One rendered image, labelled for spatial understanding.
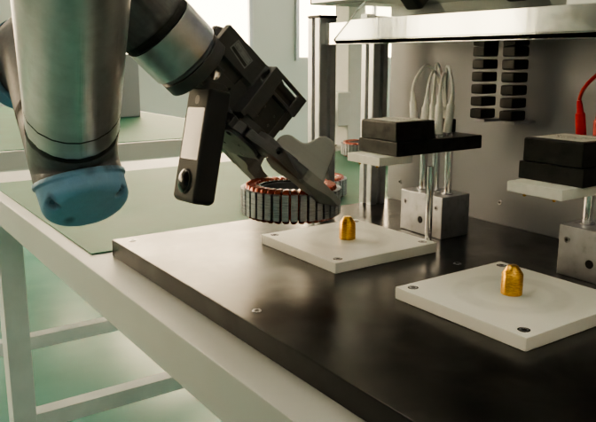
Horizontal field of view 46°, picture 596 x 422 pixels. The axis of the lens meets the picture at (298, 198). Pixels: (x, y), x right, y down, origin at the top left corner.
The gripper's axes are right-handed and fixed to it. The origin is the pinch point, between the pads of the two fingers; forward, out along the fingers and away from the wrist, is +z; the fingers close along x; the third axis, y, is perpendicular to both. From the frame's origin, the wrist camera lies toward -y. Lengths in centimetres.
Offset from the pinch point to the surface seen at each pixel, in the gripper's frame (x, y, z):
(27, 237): 47, -21, -5
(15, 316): 89, -37, 18
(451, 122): -1.9, 20.8, 10.9
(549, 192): -26.0, 9.1, 4.1
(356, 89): 85, 59, 51
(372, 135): 1.0, 12.6, 4.0
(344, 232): -0.5, 0.9, 7.9
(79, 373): 148, -49, 70
